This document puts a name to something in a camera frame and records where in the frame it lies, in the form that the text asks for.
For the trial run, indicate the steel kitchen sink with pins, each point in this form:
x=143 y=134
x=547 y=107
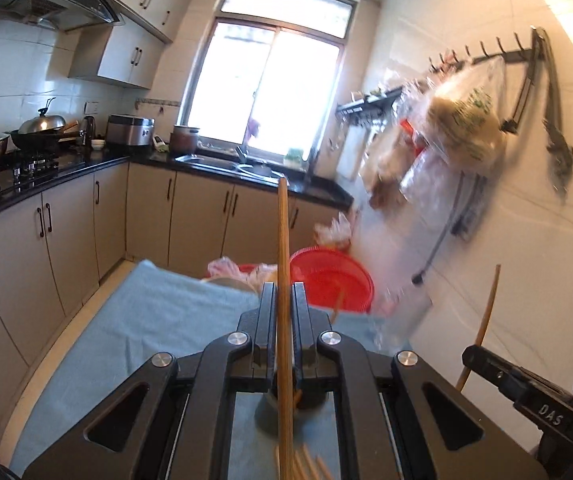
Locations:
x=211 y=162

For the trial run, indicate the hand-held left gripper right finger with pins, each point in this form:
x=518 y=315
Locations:
x=300 y=320

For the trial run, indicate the power strip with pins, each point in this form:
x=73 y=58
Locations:
x=469 y=210

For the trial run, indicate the red plastic colander basket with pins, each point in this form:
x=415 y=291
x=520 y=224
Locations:
x=331 y=272

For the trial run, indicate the bag of brown food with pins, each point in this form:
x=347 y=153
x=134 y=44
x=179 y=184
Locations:
x=381 y=170

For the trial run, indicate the crumpled clear plastic bag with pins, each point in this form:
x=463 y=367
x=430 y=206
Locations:
x=334 y=230

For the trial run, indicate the single wooden chopstick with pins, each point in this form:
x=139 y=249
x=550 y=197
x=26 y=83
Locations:
x=489 y=305
x=282 y=240

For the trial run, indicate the steel kettle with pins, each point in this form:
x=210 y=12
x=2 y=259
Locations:
x=88 y=130

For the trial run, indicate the kitchen window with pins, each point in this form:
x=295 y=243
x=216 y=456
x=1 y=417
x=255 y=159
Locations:
x=266 y=85

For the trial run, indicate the red plastic basin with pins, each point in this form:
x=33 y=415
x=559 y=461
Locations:
x=246 y=269

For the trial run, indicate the gas stove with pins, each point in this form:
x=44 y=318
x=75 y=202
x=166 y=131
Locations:
x=31 y=165

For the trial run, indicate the silver rice cooker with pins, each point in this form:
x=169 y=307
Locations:
x=129 y=131

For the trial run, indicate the small white bowl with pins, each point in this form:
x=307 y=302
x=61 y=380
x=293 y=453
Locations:
x=98 y=144

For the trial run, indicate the white wall socket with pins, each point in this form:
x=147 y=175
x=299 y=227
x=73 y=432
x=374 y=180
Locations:
x=91 y=107

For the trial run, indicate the grey chopstick holder cup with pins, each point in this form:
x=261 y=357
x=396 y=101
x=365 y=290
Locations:
x=312 y=400

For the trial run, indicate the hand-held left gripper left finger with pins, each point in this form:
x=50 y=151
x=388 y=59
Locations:
x=268 y=320

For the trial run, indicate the pink plastic bag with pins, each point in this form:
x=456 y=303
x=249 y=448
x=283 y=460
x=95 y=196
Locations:
x=224 y=266

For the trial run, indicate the plastic bag with red label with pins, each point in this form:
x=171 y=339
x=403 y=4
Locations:
x=426 y=170

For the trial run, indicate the black kitchen tongs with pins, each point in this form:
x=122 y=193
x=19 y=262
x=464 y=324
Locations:
x=554 y=125

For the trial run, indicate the white cutting board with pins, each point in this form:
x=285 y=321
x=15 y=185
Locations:
x=354 y=155

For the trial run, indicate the wok with steel lid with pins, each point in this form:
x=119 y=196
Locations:
x=41 y=127

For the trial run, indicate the white hanging wall cabinet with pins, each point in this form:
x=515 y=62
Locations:
x=121 y=55

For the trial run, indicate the bundle of wooden chopsticks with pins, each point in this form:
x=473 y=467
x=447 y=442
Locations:
x=311 y=465

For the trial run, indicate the black curved utensil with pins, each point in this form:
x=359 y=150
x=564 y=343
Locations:
x=524 y=95

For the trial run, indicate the black wall shelf rack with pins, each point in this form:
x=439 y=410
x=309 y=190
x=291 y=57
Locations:
x=366 y=105

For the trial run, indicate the green dish sponge pack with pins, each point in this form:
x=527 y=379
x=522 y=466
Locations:
x=293 y=158

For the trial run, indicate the black wall hook rail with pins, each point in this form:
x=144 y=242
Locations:
x=486 y=55

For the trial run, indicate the light blue towel cloth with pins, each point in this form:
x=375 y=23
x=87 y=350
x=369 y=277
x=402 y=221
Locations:
x=141 y=320

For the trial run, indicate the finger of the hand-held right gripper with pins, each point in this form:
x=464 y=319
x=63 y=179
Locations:
x=531 y=395

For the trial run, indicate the beige base kitchen cabinets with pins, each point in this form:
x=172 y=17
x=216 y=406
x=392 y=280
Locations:
x=66 y=240

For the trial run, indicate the brown clay pot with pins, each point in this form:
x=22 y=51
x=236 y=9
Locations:
x=184 y=141

